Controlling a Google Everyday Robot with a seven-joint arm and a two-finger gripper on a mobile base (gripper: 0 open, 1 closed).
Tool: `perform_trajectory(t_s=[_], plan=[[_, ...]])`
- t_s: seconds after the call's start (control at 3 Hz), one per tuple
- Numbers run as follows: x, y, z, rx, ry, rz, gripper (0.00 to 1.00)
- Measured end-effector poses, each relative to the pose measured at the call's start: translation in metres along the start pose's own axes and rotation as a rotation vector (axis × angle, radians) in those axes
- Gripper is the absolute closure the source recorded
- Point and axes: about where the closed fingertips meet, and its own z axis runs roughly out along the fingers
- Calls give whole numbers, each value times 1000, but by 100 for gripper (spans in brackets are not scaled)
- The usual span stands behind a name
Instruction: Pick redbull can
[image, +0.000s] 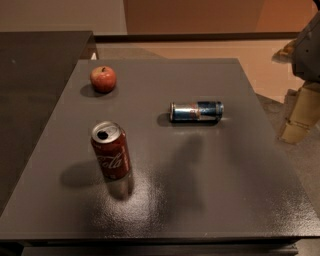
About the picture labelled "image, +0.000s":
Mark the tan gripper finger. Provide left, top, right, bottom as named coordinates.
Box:
left=279, top=81, right=320, bottom=144
left=272, top=40, right=296, bottom=63

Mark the blue silver redbull can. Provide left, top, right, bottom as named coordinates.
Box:
left=169, top=101, right=224, bottom=122

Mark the red coca cola can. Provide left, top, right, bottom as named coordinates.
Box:
left=91, top=121, right=131, bottom=180

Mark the red apple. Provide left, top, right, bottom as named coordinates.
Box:
left=90, top=66, right=117, bottom=93

